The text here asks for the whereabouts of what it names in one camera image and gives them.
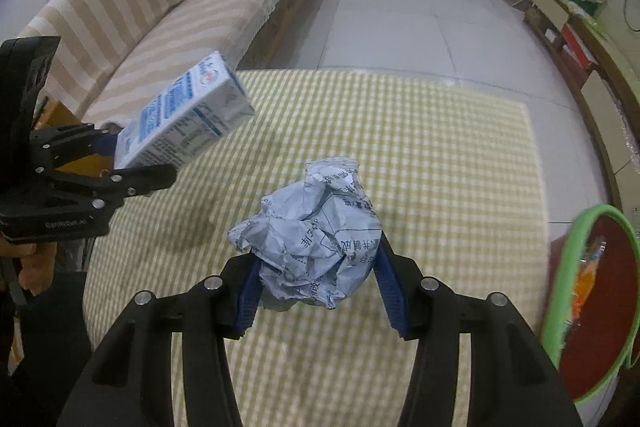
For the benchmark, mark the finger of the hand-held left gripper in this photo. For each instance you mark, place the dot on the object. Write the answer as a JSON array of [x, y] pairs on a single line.
[[107, 143], [140, 179]]

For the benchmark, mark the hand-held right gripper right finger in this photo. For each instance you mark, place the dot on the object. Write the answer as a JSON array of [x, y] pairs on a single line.
[[395, 302]]

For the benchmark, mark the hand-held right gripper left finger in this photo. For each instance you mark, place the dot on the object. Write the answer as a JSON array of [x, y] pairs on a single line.
[[247, 302]]

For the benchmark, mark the white blue milk box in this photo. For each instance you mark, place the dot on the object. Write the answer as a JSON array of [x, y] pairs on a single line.
[[185, 112]]

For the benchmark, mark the large newspaper ball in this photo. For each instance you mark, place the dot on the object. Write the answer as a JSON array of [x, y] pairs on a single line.
[[305, 232]]

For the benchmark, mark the green rimmed red bin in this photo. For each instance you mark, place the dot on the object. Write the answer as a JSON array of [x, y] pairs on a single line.
[[602, 332]]

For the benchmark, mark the person's left hand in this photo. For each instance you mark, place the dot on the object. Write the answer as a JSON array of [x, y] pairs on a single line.
[[30, 264]]

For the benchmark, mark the beige striped sofa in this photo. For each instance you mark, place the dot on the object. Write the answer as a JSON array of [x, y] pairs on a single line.
[[150, 17]]

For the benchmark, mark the orange snack bag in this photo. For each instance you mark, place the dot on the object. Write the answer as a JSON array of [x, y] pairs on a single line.
[[585, 282]]

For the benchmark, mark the wooden television cabinet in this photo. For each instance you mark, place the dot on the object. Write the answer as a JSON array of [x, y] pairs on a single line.
[[600, 82]]

